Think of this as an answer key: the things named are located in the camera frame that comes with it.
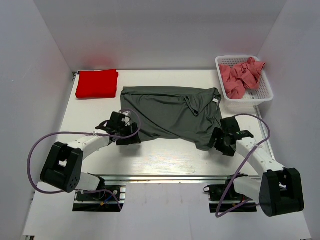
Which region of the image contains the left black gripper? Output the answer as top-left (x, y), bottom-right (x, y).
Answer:
top-left (117, 122), bottom-right (141, 146)

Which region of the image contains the dark grey t-shirt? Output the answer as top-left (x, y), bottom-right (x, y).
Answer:
top-left (120, 86), bottom-right (222, 151)

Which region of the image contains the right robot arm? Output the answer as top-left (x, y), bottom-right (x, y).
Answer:
top-left (211, 128), bottom-right (305, 217)

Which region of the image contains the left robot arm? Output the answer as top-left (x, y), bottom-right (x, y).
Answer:
top-left (40, 120), bottom-right (141, 200)

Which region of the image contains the folded red t-shirt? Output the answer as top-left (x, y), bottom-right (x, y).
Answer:
top-left (75, 69), bottom-right (119, 99)

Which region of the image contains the white plastic basket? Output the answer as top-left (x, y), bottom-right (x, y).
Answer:
top-left (215, 55), bottom-right (274, 106)

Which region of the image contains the crumpled pink t-shirt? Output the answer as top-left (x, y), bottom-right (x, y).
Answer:
top-left (219, 57), bottom-right (266, 100)

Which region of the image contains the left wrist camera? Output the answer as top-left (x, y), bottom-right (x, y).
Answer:
top-left (106, 111), bottom-right (131, 130)

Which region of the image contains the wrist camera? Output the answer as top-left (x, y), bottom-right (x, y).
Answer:
top-left (106, 111), bottom-right (131, 130)
top-left (220, 116), bottom-right (241, 137)

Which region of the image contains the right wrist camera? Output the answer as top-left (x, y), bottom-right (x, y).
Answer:
top-left (220, 116), bottom-right (241, 137)

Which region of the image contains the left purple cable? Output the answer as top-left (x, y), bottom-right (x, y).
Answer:
top-left (26, 108), bottom-right (142, 211)

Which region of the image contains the aluminium table rail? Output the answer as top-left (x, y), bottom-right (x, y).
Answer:
top-left (99, 173), bottom-right (263, 185)

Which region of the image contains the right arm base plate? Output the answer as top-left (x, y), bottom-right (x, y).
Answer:
top-left (203, 184), bottom-right (258, 214)

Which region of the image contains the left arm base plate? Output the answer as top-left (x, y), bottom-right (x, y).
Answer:
top-left (72, 184), bottom-right (126, 213)

